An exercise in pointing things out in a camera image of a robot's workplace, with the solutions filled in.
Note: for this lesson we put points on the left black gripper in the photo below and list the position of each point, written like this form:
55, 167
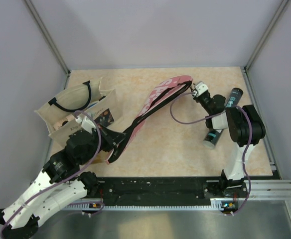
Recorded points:
112, 138

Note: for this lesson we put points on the beige floral tote bag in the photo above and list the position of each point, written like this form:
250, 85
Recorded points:
94, 97

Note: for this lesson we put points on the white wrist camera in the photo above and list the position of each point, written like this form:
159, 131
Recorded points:
85, 123
199, 89

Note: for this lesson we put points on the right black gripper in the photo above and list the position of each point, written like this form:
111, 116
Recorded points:
197, 98

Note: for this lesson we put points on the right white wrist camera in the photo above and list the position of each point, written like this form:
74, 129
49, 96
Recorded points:
199, 89

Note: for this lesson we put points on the black shuttlecock tube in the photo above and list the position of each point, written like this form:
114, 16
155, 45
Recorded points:
219, 123

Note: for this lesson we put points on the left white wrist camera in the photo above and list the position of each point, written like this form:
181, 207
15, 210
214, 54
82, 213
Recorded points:
85, 123

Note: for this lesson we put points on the pink racket cover bag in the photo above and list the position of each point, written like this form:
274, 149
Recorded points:
160, 96

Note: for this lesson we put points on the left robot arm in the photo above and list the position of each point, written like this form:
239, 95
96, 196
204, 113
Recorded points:
59, 183

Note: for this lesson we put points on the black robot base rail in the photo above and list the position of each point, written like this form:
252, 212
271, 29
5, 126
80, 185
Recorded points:
162, 191

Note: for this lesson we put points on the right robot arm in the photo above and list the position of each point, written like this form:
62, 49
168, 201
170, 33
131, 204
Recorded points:
246, 129

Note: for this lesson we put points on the brown cardboard box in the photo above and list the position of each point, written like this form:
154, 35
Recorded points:
101, 157

